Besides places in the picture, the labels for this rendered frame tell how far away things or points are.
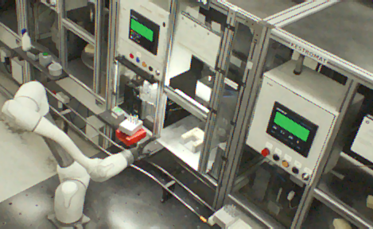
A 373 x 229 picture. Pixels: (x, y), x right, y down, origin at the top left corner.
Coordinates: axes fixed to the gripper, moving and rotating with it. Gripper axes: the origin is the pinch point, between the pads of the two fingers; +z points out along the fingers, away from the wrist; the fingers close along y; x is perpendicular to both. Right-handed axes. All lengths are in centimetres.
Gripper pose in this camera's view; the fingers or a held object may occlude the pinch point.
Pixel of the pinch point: (155, 142)
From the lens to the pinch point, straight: 306.5
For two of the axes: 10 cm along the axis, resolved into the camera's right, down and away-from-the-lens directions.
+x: -7.1, -4.9, 5.1
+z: 6.9, -3.5, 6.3
